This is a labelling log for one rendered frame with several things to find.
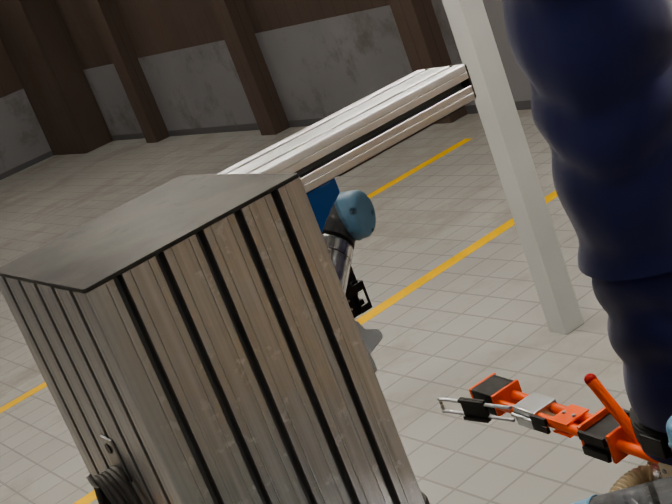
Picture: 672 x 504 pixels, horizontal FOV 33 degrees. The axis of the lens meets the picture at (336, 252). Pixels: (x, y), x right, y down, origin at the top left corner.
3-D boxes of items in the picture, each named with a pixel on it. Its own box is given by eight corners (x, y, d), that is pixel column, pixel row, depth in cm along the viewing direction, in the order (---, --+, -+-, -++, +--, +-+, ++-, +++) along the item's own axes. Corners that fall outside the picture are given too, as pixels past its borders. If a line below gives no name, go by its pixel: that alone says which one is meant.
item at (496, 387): (525, 399, 236) (518, 379, 235) (499, 417, 233) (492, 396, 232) (500, 391, 244) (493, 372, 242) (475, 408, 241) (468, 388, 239)
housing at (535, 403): (563, 416, 225) (557, 397, 224) (539, 433, 222) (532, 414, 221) (540, 409, 231) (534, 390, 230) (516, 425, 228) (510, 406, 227)
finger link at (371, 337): (401, 350, 185) (366, 308, 188) (375, 368, 183) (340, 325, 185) (395, 358, 188) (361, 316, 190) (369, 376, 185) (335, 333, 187)
